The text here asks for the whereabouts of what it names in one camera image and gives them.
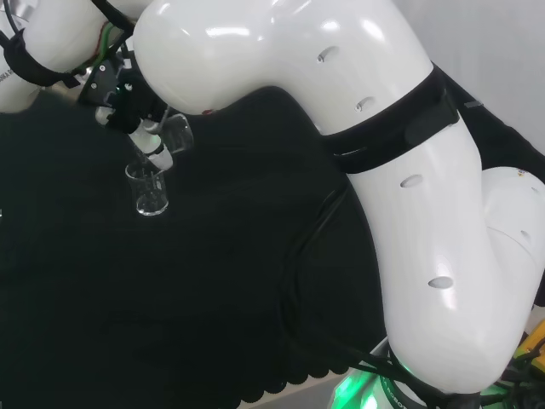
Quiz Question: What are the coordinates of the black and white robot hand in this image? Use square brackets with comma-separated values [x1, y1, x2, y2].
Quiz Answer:
[78, 46, 175, 172]

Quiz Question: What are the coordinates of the clear glass beaker with spout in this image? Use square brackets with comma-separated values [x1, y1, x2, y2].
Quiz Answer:
[158, 113, 195, 157]

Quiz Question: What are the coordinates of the black cloth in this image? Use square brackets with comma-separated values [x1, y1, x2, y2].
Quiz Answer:
[0, 83, 545, 405]

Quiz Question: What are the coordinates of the green cable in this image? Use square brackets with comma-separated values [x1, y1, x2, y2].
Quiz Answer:
[95, 22, 118, 66]

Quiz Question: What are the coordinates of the black cable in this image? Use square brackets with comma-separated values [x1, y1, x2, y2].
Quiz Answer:
[89, 0, 138, 40]
[275, 186, 474, 404]

